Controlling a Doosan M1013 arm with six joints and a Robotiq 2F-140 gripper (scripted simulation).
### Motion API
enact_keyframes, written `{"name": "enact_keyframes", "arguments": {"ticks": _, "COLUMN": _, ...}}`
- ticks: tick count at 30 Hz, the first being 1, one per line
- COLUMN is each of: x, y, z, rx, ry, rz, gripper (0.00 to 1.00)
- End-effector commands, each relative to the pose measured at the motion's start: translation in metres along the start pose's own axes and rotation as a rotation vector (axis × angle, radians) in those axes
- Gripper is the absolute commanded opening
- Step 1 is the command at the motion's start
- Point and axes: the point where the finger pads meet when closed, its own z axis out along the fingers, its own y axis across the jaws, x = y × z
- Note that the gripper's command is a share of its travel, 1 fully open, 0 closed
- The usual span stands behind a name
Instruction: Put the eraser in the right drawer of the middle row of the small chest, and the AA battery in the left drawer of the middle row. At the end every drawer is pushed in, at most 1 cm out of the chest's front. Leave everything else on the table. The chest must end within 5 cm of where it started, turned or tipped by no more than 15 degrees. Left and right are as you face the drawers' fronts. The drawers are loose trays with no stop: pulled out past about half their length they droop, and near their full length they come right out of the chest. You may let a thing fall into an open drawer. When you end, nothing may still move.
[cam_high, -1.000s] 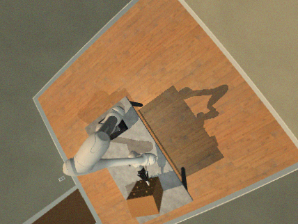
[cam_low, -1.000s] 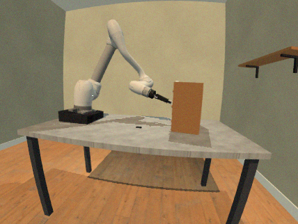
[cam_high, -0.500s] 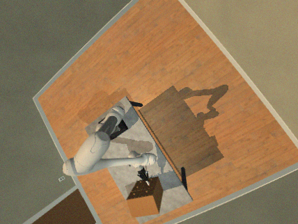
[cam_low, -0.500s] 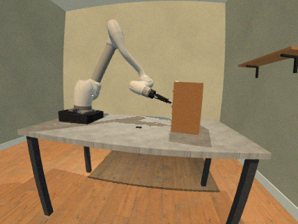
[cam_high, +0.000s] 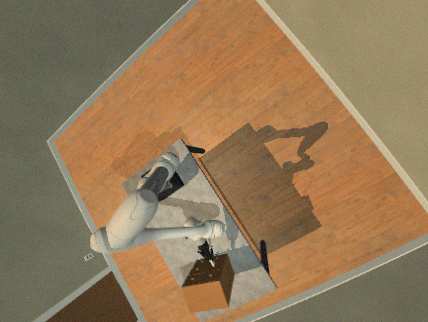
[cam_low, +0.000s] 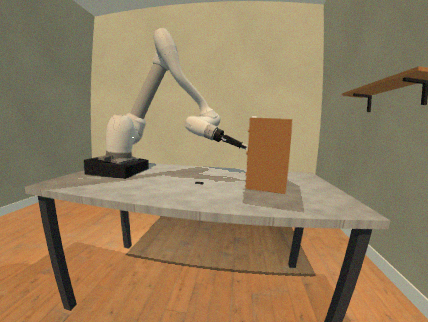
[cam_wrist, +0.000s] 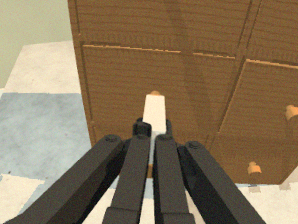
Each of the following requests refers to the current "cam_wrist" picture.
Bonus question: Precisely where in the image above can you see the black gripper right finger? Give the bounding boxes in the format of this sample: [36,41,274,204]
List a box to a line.
[151,96,266,224]

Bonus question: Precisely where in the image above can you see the brown wooden drawer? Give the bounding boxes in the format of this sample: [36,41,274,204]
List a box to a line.
[83,41,235,133]
[208,136,298,183]
[218,55,298,140]
[94,126,207,176]
[77,0,250,48]
[246,0,298,57]

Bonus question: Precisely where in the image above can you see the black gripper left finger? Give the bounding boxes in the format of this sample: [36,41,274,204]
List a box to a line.
[3,95,155,224]

